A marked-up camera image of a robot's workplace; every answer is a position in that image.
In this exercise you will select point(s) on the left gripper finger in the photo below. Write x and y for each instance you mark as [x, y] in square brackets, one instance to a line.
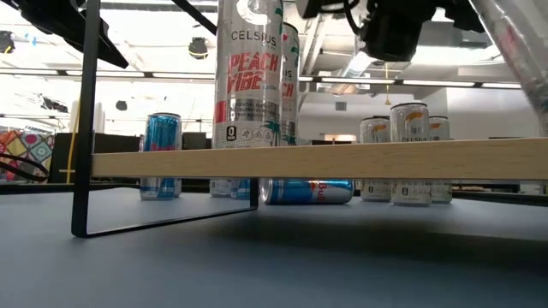
[55, 19]

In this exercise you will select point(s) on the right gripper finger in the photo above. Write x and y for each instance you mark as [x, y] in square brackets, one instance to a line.
[454, 13]

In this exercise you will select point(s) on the white Celsius Peach Vibe can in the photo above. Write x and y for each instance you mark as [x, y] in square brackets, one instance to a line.
[248, 85]
[518, 51]
[291, 85]

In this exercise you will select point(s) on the blue Red Bull can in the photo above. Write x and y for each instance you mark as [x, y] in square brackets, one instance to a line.
[162, 132]
[306, 191]
[240, 189]

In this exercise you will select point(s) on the dark round ceiling fixture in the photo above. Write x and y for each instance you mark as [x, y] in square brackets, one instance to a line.
[6, 43]
[198, 48]
[121, 105]

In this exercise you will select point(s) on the linear ceiling light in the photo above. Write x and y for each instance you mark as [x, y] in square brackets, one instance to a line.
[364, 80]

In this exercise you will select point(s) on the colourful patchwork cloth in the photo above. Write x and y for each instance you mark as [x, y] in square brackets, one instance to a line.
[25, 145]

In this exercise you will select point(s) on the black background cabinet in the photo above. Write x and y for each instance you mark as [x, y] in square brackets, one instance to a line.
[60, 158]

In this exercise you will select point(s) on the white Celsius Arctic Vibe can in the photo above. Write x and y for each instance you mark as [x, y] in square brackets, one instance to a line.
[220, 188]

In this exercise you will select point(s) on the silver ventilation duct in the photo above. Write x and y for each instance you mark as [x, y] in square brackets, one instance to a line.
[353, 68]

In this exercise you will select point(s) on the grey wall vent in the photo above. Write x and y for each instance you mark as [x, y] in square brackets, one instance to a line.
[341, 106]

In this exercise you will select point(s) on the wooden shelf black metal frame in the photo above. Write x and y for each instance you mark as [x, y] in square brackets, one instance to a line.
[299, 162]

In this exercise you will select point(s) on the black table frame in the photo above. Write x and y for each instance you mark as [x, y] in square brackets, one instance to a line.
[34, 189]

